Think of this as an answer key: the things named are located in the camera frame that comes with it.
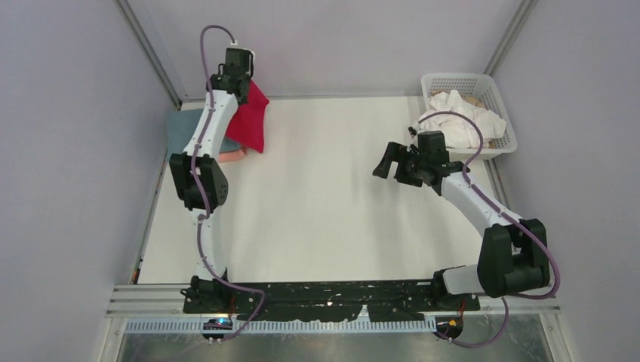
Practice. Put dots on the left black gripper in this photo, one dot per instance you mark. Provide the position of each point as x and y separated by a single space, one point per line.
245 101

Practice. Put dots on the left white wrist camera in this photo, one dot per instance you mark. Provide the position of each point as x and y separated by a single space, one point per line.
244 53

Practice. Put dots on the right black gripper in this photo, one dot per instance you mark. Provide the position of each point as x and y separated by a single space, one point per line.
398 153

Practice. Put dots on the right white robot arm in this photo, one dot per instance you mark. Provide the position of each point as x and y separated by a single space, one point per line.
513 256

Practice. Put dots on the red t shirt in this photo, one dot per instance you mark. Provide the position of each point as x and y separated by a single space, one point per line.
247 124

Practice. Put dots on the folded grey-blue t shirt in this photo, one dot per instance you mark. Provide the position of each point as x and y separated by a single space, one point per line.
181 126

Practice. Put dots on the white slotted cable duct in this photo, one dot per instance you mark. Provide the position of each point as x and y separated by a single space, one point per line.
208 326

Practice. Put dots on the crumpled white t shirt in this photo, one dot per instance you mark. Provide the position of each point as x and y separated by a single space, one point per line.
464 121

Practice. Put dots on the folded salmon pink t shirt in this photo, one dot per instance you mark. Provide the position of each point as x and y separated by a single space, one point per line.
233 156

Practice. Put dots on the white plastic laundry basket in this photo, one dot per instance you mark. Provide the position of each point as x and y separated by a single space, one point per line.
484 89

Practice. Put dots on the aluminium frame rails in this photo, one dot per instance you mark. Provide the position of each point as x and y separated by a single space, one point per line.
140 300

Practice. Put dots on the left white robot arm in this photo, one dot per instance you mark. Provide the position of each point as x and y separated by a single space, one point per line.
199 181

